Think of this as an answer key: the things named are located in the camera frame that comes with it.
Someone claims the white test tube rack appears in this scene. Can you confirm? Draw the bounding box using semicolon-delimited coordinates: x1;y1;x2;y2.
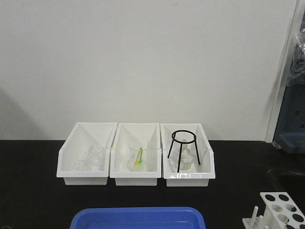
242;192;305;229

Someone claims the grey pegboard drying rack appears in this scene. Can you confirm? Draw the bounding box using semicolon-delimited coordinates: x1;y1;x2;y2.
272;1;305;154

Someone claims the clear beaker with spoons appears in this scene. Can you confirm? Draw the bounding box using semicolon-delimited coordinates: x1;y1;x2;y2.
128;138;149;172

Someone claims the white middle storage bin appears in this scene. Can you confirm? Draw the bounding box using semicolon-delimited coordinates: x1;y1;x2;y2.
110;123;162;187

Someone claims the white storage bin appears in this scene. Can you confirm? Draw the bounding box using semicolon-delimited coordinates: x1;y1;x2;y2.
56;122;118;186
160;123;215;187
110;123;162;187

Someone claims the green plastic spoon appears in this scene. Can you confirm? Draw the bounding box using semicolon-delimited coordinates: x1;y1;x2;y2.
138;147;143;164

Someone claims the yellow plastic spoon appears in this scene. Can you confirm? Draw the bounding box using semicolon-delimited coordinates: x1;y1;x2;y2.
134;147;141;165

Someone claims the white right storage bin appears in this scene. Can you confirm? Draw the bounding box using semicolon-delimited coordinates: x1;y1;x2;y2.
160;123;215;187

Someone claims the glass flask under tripod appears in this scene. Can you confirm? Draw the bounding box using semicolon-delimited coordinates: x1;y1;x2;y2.
169;142;194;172

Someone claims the clear glass beaker left bin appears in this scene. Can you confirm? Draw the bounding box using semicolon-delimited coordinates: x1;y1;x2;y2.
74;145;104;171

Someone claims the white left storage bin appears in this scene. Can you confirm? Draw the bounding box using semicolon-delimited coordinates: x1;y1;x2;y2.
56;122;118;186

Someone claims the blue plastic tray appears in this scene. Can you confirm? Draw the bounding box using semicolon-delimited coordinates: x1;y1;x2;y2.
70;207;206;229

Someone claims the clear bag of black pegs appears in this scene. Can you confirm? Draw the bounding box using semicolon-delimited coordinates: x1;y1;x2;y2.
287;24;305;86

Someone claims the black sink basin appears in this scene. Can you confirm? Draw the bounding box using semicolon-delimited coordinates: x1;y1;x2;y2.
266;169;305;199

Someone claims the black wire tripod stand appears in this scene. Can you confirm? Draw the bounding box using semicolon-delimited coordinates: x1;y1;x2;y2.
167;130;201;173

